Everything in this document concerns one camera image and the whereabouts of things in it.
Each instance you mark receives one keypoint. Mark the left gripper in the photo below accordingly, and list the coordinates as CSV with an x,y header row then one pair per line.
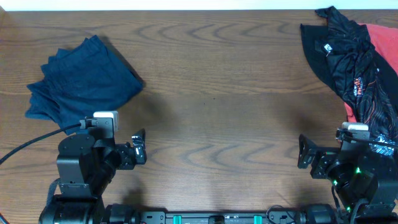
x,y
129,160

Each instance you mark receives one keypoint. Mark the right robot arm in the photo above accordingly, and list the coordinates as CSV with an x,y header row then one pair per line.
x,y
364,181

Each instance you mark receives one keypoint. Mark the black printed t-shirt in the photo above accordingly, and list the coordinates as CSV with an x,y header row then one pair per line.
x,y
343,57

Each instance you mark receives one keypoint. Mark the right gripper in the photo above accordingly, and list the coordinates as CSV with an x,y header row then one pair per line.
x,y
325,155

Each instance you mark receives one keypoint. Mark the red garment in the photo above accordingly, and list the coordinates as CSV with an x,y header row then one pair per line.
x,y
384,40

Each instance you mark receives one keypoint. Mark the dark navy shorts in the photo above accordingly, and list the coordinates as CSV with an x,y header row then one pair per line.
x,y
92,78

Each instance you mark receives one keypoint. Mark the folded blue shorts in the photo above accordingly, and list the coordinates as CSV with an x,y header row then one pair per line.
x,y
44,103

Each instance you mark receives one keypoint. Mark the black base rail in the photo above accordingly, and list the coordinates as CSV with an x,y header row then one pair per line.
x,y
313,214

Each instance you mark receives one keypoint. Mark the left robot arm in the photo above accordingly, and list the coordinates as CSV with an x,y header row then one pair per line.
x,y
87,162

